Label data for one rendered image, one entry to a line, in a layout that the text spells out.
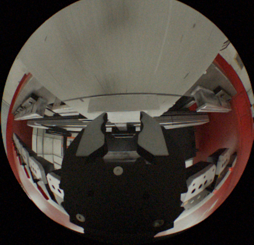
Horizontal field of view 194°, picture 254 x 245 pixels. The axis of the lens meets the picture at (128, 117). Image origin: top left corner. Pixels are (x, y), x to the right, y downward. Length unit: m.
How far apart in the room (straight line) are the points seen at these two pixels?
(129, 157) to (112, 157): 0.04
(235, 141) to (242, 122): 0.17
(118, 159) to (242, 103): 0.89
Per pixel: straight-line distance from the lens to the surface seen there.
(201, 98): 0.37
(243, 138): 0.86
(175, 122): 0.51
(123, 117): 0.17
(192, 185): 0.25
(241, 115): 0.84
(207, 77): 0.36
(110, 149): 0.71
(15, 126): 2.17
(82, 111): 0.16
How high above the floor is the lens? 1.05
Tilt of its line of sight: 18 degrees down
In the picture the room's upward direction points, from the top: 178 degrees clockwise
